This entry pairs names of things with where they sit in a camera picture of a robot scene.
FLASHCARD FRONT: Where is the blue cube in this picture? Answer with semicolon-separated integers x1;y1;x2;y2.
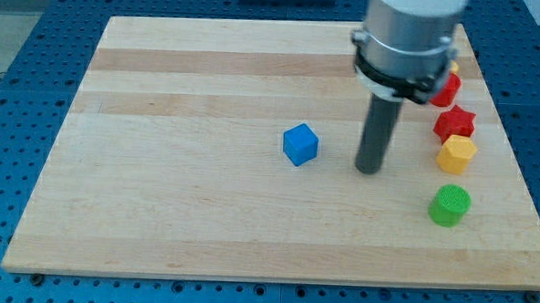
283;123;319;166

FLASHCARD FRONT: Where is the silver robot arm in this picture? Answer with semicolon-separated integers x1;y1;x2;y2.
351;0;469;104

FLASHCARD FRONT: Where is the wooden board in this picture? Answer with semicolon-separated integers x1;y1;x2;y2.
1;16;540;291

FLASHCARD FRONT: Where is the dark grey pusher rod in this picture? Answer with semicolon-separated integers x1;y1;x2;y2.
355;95;402;175

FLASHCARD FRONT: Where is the red round block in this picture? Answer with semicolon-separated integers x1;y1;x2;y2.
431;73;462;107

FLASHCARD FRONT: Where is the yellow hexagon block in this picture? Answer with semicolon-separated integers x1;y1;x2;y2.
436;135;477;175

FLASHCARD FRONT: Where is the green cylinder block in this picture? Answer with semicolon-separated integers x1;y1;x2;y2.
428;184;472;228

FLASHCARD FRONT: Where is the red star block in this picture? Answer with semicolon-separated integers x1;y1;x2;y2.
432;105;476;143

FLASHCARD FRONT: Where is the small yellow block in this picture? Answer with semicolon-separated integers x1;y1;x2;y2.
450;61;459;74

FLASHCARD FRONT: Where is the blue perforated table frame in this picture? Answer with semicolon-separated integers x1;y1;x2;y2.
0;0;540;303

